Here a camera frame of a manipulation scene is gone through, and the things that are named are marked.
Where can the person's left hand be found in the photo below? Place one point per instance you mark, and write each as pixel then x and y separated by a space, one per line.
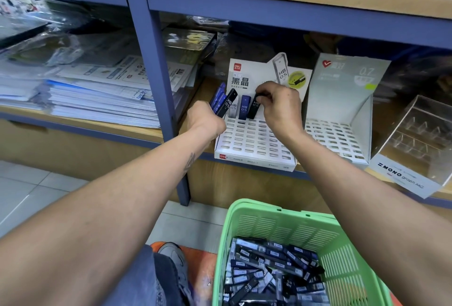
pixel 205 120

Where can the person's right hand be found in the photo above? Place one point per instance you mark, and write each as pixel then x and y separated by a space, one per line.
pixel 282 111

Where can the white display box red label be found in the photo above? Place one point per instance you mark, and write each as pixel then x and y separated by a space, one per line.
pixel 251 143

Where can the pale green display box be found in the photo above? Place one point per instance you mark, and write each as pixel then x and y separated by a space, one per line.
pixel 346 90

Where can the green plastic basket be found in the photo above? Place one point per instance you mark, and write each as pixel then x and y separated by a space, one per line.
pixel 296 221

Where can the clear plastic display box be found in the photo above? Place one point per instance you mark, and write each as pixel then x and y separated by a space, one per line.
pixel 417 147

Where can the pile of lead cases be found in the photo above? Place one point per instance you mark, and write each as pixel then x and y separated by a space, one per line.
pixel 275 274

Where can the person's left forearm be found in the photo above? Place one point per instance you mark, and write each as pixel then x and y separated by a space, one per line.
pixel 92 224

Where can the person's right forearm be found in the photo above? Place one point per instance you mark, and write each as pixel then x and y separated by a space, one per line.
pixel 374 224

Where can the stack of wrapped paper packs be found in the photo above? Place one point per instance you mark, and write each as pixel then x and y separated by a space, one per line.
pixel 99 83

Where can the grey sneaker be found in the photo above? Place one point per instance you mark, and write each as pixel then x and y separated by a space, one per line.
pixel 176 274

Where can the colourful printed mat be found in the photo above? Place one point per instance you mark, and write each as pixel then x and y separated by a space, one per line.
pixel 206 277

